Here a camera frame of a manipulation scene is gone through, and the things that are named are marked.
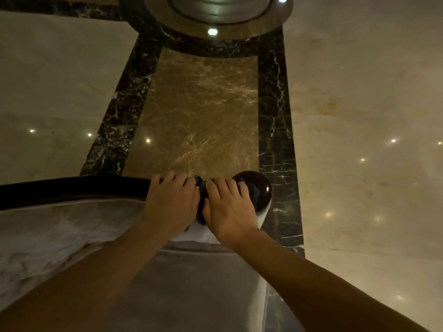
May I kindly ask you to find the person's left hand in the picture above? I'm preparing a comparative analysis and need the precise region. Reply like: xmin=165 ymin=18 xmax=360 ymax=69
xmin=143 ymin=172 xmax=201 ymax=239

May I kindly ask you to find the person's right hand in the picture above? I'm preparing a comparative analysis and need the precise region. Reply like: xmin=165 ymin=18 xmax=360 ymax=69
xmin=201 ymin=178 xmax=260 ymax=247

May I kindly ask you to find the dark wooden handrail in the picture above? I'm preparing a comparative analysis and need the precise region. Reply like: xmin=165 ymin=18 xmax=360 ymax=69
xmin=0 ymin=171 xmax=273 ymax=226

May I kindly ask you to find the person's right forearm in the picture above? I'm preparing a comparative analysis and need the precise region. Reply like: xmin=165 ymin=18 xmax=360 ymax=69
xmin=221 ymin=227 xmax=431 ymax=332

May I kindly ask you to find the person's left forearm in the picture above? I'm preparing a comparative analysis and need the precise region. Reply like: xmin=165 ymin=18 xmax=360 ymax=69
xmin=0 ymin=218 xmax=189 ymax=332

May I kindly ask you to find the white stone balustrade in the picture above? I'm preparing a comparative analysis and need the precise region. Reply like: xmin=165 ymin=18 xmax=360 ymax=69
xmin=0 ymin=198 xmax=271 ymax=332

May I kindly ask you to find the round metal column base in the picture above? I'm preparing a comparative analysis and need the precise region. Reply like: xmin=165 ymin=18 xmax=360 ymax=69
xmin=119 ymin=0 xmax=295 ymax=42

